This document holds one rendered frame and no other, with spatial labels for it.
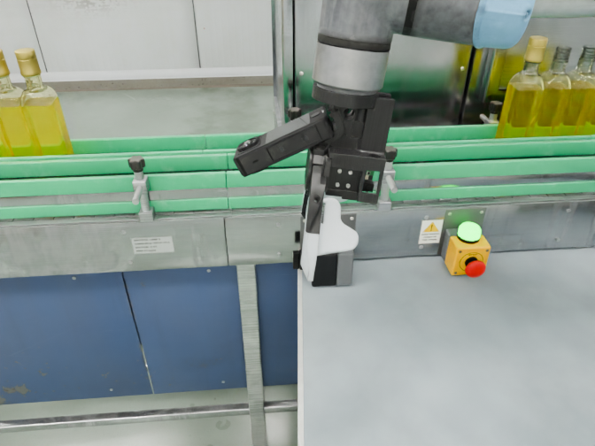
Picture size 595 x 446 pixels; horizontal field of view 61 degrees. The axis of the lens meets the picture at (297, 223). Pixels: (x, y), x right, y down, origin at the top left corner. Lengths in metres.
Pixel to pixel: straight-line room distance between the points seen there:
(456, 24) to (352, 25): 0.09
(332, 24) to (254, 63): 3.76
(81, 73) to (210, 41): 1.06
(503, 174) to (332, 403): 0.56
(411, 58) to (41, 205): 0.85
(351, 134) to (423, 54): 0.71
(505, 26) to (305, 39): 0.71
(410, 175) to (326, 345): 0.36
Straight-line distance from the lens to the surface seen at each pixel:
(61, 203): 1.05
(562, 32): 1.32
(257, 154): 0.55
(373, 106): 0.54
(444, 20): 0.51
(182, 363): 1.31
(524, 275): 1.13
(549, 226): 1.18
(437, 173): 1.02
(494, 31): 0.52
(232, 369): 1.32
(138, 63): 4.36
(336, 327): 0.93
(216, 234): 1.01
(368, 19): 0.51
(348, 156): 0.54
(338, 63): 0.51
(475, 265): 1.03
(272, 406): 1.44
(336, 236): 0.54
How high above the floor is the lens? 1.42
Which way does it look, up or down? 35 degrees down
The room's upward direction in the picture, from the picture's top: straight up
